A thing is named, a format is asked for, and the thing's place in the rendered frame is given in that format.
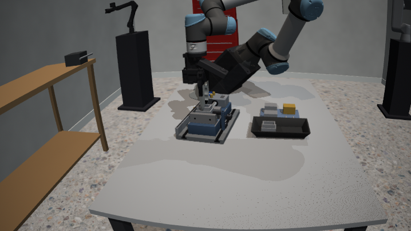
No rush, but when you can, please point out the yellow block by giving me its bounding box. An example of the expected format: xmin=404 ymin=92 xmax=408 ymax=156
xmin=283 ymin=103 xmax=295 ymax=114

